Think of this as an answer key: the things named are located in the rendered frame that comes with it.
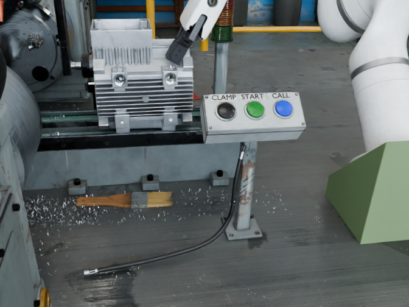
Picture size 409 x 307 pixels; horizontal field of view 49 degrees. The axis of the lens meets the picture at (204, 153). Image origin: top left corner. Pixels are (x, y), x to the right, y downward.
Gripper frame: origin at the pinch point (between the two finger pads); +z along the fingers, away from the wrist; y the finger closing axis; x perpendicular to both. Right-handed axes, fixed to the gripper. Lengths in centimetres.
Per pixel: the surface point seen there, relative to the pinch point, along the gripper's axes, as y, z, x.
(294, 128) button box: -24.4, -3.5, -18.3
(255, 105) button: -21.9, -3.2, -10.9
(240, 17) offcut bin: 464, 19, -156
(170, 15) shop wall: 512, 66, -88
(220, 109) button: -22.5, 0.1, -5.9
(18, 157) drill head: -32.0, 16.8, 19.2
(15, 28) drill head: 26.5, 19.5, 31.0
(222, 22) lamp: 33.1, -6.5, -14.7
